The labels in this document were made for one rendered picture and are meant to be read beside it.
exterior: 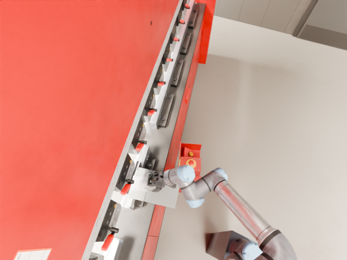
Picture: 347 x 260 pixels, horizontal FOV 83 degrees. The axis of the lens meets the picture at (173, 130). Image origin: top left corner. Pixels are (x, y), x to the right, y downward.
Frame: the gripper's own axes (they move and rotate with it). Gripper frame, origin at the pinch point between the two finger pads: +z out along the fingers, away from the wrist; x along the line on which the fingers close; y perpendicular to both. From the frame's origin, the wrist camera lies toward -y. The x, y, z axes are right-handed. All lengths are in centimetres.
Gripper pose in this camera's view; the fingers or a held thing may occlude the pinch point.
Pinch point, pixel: (150, 183)
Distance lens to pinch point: 116.6
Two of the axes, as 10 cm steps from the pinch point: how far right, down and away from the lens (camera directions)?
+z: -6.2, 3.3, 7.1
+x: -0.9, 8.7, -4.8
